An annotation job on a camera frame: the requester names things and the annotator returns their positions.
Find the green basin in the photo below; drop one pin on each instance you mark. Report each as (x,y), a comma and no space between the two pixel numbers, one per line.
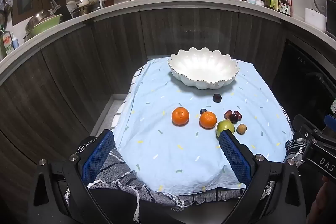
(50,25)

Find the black built-in appliance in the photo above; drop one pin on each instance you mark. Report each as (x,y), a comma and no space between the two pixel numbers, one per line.
(302,74)

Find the hanging metal strainer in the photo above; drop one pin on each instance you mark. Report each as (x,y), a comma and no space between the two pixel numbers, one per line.
(5,3)

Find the large soy sauce bottle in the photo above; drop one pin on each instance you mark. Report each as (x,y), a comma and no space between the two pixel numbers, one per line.
(285,5)

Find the orange mandarin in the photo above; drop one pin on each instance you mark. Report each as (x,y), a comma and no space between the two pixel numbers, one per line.
(208,120)
(180,116)

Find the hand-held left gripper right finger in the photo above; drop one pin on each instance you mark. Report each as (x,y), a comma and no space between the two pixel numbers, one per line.
(235,158)

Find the light blue patterned cloth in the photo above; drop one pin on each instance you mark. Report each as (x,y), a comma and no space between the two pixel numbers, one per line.
(170,155)

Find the white scalloped bowl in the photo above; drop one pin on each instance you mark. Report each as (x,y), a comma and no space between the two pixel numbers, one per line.
(203,66)

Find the dark red cherry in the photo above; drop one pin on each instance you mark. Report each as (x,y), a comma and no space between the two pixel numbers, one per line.
(233,118)

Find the dish soap bottle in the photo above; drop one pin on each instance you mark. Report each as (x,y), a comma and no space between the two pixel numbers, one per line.
(6,44)

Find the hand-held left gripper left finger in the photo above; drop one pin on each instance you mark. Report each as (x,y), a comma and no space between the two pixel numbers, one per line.
(98,158)

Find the white condiment jar set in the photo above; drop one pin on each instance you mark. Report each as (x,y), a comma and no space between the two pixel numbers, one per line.
(249,0)

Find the white mug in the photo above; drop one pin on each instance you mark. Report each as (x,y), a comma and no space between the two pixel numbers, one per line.
(70,7)

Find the white box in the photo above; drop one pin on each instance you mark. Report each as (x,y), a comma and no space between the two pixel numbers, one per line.
(315,18)

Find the brown-lidded glass jar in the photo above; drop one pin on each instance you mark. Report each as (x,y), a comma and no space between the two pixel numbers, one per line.
(108,1)

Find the steel bowl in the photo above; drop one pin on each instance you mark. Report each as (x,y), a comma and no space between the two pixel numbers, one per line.
(36,20)

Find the blueberry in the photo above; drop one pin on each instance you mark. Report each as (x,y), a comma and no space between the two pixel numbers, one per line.
(203,111)

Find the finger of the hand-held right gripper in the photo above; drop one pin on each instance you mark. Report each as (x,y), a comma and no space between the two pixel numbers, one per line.
(331,123)
(305,127)

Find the dark purple plum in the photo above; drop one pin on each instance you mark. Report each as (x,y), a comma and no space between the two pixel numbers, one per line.
(216,98)

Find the blue bottle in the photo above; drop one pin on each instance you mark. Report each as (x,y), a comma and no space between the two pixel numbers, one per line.
(15,43)

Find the small brown longan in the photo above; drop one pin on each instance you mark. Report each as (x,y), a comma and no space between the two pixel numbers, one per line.
(227,113)

